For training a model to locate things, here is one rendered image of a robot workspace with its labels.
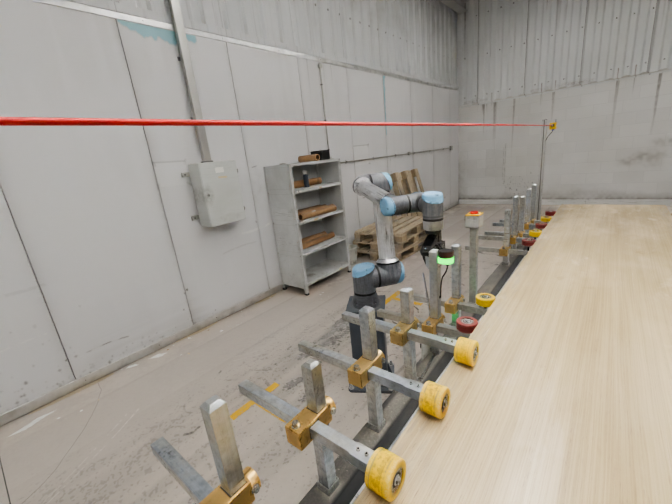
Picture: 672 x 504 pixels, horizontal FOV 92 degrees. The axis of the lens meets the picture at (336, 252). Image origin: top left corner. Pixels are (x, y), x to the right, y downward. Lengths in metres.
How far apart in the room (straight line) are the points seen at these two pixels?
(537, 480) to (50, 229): 3.13
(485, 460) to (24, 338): 3.07
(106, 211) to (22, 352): 1.17
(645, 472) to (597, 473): 0.09
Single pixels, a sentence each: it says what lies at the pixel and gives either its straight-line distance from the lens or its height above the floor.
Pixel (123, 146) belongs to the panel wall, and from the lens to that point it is 3.35.
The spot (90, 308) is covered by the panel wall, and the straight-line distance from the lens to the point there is 3.35.
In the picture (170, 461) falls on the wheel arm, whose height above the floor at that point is 0.96.
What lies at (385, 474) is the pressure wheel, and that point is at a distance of 0.78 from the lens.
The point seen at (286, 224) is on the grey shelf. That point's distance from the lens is 3.88.
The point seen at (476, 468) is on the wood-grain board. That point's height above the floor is 0.90.
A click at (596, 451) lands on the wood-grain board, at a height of 0.90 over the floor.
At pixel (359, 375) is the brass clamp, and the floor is 0.97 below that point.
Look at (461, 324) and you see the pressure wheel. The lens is 1.37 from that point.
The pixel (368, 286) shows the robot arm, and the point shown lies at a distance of 2.13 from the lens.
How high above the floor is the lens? 1.58
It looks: 16 degrees down
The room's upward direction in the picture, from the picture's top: 6 degrees counter-clockwise
